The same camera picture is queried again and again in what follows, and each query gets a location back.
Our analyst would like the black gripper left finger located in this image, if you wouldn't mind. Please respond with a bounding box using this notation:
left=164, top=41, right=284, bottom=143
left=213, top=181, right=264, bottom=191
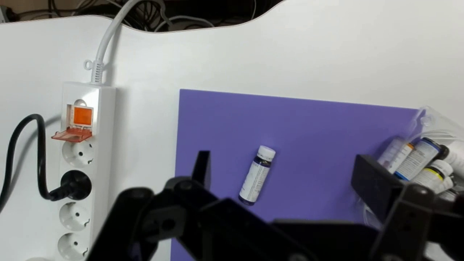
left=86, top=150, right=302, bottom=261

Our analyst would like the purple rectangular mat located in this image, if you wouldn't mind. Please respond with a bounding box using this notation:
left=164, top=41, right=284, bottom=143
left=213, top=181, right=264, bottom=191
left=171, top=88, right=422, bottom=261

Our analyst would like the white power strip cable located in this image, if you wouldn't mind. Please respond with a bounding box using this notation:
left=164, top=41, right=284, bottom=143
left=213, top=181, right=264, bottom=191
left=84, top=0, right=146, bottom=89

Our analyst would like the black plug with cable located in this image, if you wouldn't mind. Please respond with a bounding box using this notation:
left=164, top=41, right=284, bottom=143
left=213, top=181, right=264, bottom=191
left=0, top=114, right=93, bottom=214

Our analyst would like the clear plastic bag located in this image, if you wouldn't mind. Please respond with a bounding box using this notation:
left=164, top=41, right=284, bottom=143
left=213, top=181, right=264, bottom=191
left=357, top=107, right=464, bottom=261

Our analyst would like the white vial with dark cap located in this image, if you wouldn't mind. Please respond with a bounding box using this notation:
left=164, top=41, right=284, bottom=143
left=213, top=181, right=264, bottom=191
left=238, top=144, right=277, bottom=207
left=412, top=160, right=455, bottom=192
left=436, top=143, right=464, bottom=182
left=393, top=137, right=442, bottom=183
left=377, top=137, right=409, bottom=175

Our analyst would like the white power strip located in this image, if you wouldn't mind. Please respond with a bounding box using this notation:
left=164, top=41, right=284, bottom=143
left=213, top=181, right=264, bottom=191
left=45, top=82, right=120, bottom=261

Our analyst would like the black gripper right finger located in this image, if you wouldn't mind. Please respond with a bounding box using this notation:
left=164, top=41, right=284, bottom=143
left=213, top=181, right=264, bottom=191
left=351, top=154, right=464, bottom=261

